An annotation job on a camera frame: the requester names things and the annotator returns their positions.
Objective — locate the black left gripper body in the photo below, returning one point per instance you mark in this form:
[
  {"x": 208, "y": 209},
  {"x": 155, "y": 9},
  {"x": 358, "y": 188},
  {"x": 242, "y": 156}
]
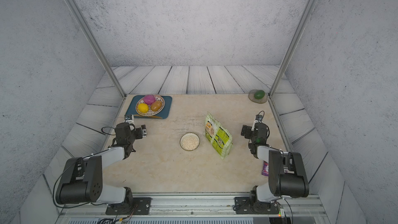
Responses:
[{"x": 129, "y": 139}]

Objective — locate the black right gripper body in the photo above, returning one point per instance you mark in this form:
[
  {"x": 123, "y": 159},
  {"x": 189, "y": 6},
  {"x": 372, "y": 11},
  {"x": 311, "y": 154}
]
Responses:
[{"x": 253, "y": 140}]

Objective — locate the green oats bag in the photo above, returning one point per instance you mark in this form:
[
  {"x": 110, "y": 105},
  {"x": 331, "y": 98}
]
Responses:
[{"x": 218, "y": 136}]

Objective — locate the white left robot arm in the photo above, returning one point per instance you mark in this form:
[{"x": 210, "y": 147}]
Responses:
[{"x": 81, "y": 181}]

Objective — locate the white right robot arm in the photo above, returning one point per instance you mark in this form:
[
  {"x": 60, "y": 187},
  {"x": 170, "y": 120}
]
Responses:
[{"x": 286, "y": 172}]

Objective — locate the gold butter knife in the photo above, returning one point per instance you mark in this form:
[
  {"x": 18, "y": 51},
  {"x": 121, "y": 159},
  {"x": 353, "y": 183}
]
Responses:
[{"x": 150, "y": 117}]

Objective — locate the yellow lemon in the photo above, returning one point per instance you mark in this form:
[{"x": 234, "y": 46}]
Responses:
[{"x": 142, "y": 108}]

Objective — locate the patterned fruit plate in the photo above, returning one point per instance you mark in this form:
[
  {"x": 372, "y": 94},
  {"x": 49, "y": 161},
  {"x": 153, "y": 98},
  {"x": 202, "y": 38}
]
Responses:
[{"x": 151, "y": 113}]

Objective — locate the purple snack packet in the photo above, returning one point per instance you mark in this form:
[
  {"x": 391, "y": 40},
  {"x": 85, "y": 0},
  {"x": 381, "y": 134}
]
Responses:
[{"x": 265, "y": 169}]

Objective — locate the green avocado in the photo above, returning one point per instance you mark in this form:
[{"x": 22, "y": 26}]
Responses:
[{"x": 260, "y": 94}]

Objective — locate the small grey dish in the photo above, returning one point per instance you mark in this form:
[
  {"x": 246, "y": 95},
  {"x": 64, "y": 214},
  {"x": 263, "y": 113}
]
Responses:
[{"x": 251, "y": 97}]

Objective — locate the purple onion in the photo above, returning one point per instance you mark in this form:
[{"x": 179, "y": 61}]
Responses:
[{"x": 149, "y": 99}]

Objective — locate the brown potato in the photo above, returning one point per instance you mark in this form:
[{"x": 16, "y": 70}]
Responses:
[{"x": 156, "y": 106}]

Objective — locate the teal serving tray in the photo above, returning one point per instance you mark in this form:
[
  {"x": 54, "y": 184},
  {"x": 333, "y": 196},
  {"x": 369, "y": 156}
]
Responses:
[{"x": 164, "y": 113}]

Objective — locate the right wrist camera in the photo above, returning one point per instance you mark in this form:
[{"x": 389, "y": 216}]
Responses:
[{"x": 246, "y": 132}]

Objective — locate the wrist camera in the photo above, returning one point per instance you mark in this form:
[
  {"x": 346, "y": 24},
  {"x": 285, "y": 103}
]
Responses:
[
  {"x": 141, "y": 131},
  {"x": 246, "y": 132}
]

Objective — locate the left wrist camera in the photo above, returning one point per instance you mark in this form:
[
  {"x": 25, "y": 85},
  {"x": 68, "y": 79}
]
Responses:
[{"x": 141, "y": 131}]

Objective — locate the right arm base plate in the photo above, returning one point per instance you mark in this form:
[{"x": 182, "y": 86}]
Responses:
[{"x": 255, "y": 203}]

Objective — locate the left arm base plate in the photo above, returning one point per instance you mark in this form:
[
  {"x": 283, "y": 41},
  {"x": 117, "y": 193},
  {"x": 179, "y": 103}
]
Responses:
[{"x": 132, "y": 206}]

